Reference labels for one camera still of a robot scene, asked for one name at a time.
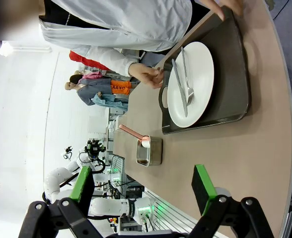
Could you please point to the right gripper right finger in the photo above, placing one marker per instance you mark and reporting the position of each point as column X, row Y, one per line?
column 203, row 188

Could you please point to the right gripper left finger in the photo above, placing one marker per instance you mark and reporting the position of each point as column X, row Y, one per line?
column 82, row 188

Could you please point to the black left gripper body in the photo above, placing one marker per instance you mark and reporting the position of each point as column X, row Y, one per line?
column 94, row 148

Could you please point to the dark brown serving tray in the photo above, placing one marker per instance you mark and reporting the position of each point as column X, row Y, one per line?
column 235, row 74

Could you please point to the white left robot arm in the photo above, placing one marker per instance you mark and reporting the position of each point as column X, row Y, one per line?
column 59, row 178

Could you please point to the person's right forearm white sleeve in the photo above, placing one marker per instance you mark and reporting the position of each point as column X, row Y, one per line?
column 108, row 58

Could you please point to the person's right hand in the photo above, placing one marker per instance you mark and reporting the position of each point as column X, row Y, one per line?
column 146, row 75

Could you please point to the person's left hand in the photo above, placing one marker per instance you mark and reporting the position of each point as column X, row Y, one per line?
column 231, row 6

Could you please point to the small mannequin in denim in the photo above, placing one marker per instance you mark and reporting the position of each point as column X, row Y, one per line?
column 108, row 101

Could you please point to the mannequin in grey jacket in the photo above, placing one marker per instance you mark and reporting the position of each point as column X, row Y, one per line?
column 91, row 89

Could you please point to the rectangular steel tray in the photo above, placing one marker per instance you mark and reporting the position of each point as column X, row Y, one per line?
column 155, row 151

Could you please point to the mannequin in pink top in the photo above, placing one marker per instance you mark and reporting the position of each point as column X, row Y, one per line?
column 91, row 75

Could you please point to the silver knife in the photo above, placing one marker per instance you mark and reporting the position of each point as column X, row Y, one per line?
column 179, row 84

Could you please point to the white round plate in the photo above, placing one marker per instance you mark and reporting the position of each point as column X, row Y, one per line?
column 201, row 74

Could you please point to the silver fork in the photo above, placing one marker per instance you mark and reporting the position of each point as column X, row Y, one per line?
column 186, row 72

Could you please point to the person in white jacket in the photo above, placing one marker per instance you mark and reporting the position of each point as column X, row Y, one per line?
column 123, row 22

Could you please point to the round ceiling light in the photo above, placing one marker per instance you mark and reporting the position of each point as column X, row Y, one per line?
column 5, row 48

